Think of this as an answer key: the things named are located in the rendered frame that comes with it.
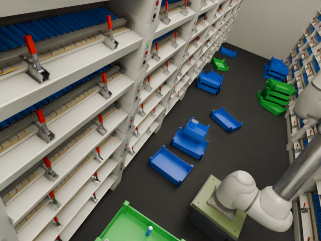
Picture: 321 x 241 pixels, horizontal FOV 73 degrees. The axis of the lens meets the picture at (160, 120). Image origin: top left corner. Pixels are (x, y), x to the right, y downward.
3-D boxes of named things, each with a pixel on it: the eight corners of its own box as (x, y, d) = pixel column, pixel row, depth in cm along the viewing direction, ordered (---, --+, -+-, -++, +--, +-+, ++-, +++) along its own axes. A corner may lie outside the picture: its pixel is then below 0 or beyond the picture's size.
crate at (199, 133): (188, 123, 225) (191, 116, 222) (206, 131, 222) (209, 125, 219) (182, 132, 198) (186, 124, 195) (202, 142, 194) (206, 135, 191)
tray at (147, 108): (168, 92, 172) (174, 84, 166) (129, 135, 126) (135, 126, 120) (148, 76, 172) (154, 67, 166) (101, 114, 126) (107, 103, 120)
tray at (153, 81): (175, 71, 160) (185, 57, 151) (134, 110, 114) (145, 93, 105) (153, 54, 160) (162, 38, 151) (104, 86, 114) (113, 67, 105)
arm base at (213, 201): (241, 197, 145) (245, 192, 141) (232, 222, 128) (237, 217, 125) (217, 181, 150) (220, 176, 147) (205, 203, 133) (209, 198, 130)
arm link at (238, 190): (220, 181, 143) (236, 159, 130) (245, 199, 137) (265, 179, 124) (211, 197, 131) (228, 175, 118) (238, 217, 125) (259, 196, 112)
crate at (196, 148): (206, 146, 205) (208, 140, 200) (200, 160, 189) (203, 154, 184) (177, 132, 210) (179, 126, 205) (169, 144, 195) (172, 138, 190)
